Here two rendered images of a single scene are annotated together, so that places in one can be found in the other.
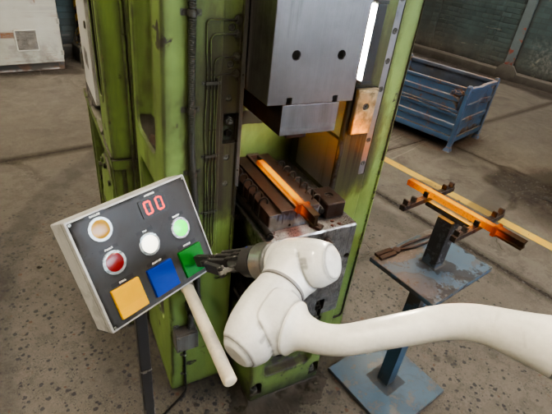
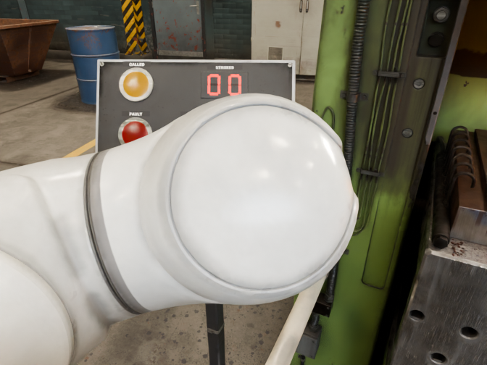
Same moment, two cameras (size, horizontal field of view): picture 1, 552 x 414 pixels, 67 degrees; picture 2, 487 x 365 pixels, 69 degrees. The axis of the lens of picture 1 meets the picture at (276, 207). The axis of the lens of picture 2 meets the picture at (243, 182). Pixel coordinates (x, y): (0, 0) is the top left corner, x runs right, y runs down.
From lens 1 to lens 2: 0.78 m
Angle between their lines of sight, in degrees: 49
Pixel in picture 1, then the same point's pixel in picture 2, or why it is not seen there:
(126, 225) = (172, 95)
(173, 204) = not seen: hidden behind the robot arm
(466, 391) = not seen: outside the picture
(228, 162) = (422, 94)
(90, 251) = (112, 106)
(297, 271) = (132, 169)
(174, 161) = (330, 71)
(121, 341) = (280, 308)
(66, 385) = not seen: hidden behind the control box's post
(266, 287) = (24, 168)
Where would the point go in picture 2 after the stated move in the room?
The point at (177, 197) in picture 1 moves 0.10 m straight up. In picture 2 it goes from (269, 90) to (272, 25)
